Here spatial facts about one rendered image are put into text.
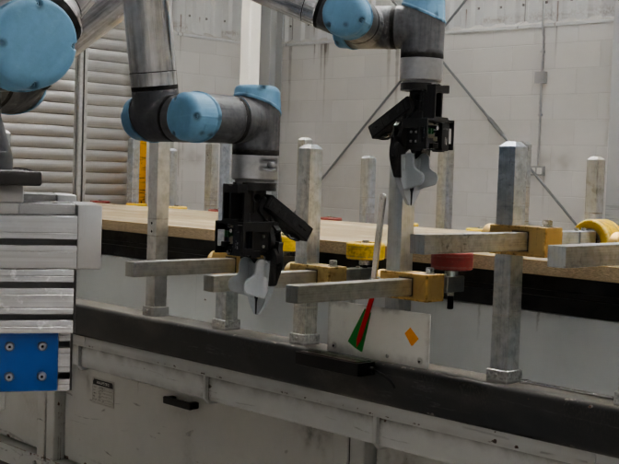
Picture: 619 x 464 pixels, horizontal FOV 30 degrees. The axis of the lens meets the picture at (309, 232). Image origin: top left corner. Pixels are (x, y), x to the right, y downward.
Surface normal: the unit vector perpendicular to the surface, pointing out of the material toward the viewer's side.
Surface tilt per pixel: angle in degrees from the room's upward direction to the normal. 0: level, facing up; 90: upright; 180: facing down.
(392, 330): 90
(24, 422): 90
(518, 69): 90
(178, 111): 90
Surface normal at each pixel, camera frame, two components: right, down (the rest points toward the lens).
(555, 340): -0.72, 0.01
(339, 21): -0.25, 0.04
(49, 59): 0.64, 0.16
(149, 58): 0.02, 0.16
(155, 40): 0.36, 0.13
